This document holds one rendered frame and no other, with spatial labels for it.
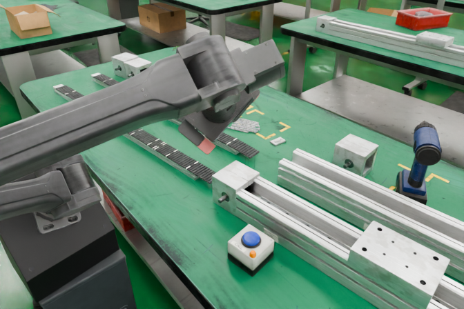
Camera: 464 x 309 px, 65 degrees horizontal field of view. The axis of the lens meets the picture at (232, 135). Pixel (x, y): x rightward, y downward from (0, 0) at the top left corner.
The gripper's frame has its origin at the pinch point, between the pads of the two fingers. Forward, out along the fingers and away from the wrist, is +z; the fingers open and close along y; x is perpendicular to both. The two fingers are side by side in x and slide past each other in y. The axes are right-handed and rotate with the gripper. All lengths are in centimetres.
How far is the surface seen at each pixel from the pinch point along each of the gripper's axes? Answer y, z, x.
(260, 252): -14.1, 20.7, -21.9
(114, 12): 94, 369, 299
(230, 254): -18.9, 24.4, -17.0
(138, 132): -11, 60, 35
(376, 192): 17, 33, -37
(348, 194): 11.8, 31.4, -31.1
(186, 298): -47, 86, -15
